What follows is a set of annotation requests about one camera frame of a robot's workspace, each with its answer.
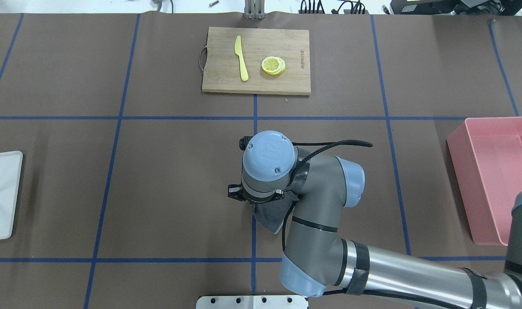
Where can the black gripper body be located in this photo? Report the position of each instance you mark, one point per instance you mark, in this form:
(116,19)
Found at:
(234,191)

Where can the grey pink cloth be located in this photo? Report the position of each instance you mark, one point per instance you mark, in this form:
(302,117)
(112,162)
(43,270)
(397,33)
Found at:
(273,214)

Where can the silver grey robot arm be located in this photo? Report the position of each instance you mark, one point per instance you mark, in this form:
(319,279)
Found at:
(302,195)

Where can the bamboo cutting board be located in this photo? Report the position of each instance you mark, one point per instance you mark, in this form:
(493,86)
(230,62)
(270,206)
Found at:
(221,69)

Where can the yellow lemon slice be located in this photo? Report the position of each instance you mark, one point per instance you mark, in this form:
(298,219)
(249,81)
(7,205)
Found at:
(273,66)

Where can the yellow plastic knife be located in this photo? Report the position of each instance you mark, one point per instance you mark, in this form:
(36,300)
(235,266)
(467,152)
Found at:
(242,66)

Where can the white rack tray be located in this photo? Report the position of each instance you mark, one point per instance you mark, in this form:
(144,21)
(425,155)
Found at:
(10,173)

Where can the pink plastic bin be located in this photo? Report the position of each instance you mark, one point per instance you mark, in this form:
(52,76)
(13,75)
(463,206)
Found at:
(487,159)

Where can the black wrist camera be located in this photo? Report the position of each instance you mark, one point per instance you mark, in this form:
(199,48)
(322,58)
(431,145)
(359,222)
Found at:
(244,142)

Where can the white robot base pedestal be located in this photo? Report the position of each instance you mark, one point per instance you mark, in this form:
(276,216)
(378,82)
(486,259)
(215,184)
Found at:
(253,302)

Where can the aluminium frame post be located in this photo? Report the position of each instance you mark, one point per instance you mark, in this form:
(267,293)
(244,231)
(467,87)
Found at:
(254,9)

